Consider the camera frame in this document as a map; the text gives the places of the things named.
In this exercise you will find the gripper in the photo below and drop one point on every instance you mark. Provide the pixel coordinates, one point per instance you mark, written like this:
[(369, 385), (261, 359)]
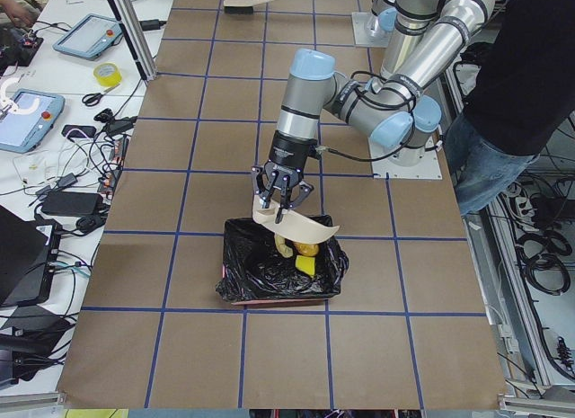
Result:
[(289, 154)]

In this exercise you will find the beige dustpan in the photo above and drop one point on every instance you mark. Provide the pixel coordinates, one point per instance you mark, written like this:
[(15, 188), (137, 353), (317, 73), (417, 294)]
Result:
[(290, 224)]

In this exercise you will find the toy croissant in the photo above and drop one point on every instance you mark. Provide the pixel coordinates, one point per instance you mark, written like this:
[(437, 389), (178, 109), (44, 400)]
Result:
[(282, 247)]

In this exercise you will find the toy bread roll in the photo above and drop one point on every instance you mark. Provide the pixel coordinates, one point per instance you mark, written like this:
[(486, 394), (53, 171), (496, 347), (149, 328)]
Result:
[(307, 250)]

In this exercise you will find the green yellow sponge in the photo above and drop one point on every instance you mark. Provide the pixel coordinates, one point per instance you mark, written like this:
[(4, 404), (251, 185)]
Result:
[(306, 264)]

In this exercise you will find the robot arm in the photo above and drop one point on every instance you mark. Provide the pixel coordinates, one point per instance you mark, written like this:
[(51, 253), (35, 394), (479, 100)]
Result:
[(426, 37)]

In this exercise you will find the bin with black bag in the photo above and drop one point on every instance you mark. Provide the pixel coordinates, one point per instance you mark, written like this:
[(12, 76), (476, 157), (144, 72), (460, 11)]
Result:
[(255, 271)]

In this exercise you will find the black power adapter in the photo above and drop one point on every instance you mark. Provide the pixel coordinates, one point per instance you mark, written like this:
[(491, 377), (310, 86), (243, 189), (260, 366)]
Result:
[(71, 204)]

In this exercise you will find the yellow tape roll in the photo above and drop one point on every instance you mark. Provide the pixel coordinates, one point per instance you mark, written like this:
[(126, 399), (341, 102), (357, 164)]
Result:
[(107, 74)]

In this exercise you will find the black scissors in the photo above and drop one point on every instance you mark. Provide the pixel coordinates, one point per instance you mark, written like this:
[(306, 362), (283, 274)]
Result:
[(92, 99)]

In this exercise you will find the teach pendant far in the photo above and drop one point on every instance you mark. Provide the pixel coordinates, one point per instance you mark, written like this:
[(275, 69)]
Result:
[(89, 37)]

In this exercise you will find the teach pendant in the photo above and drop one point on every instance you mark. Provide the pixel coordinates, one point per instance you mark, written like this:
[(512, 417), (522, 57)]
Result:
[(89, 37), (23, 130)]

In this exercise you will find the black laptop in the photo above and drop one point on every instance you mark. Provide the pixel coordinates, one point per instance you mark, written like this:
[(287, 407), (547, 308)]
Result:
[(28, 254)]

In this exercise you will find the teach pendant near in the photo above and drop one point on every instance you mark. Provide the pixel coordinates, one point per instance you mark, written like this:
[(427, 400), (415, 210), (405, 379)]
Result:
[(23, 130)]

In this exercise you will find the person in black shirt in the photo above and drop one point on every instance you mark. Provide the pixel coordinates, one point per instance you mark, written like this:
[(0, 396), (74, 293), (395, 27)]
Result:
[(523, 92)]

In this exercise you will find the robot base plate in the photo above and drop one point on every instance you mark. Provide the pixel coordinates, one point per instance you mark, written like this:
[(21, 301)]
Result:
[(414, 164)]

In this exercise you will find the aluminium frame post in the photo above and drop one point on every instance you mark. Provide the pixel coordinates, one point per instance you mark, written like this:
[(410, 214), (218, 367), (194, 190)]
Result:
[(126, 17)]

